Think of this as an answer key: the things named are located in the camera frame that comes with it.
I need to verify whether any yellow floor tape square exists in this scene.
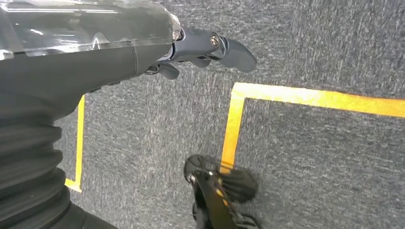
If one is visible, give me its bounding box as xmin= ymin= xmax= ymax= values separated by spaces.
xmin=64 ymin=94 xmax=86 ymax=193
xmin=220 ymin=82 xmax=405 ymax=175

